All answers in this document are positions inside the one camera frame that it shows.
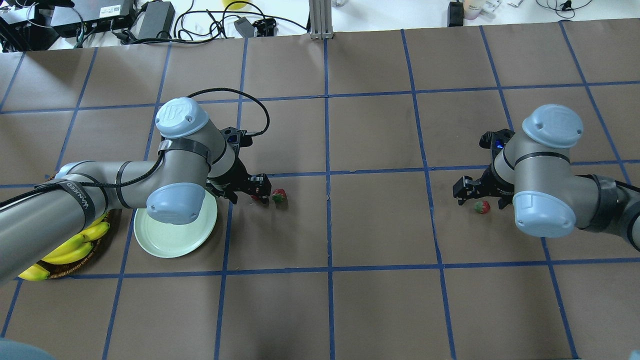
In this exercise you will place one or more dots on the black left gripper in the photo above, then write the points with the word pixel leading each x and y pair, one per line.
pixel 234 177

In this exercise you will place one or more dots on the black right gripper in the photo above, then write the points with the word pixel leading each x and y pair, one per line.
pixel 489 181

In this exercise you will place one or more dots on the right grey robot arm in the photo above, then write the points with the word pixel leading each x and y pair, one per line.
pixel 532 171

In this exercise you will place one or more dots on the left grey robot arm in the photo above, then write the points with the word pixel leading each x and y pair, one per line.
pixel 193 157

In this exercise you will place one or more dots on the light green round plate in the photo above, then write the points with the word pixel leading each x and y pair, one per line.
pixel 167 241

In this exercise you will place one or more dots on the yellow banana bunch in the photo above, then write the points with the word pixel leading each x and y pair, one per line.
pixel 72 250

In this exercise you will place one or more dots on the black power adapter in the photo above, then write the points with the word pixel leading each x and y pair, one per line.
pixel 157 19

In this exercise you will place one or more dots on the brown wicker basket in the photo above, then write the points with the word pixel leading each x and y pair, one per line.
pixel 100 247

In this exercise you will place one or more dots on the black electronics box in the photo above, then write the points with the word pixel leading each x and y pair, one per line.
pixel 98 15

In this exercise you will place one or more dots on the aluminium frame post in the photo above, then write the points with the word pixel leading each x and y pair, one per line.
pixel 320 16

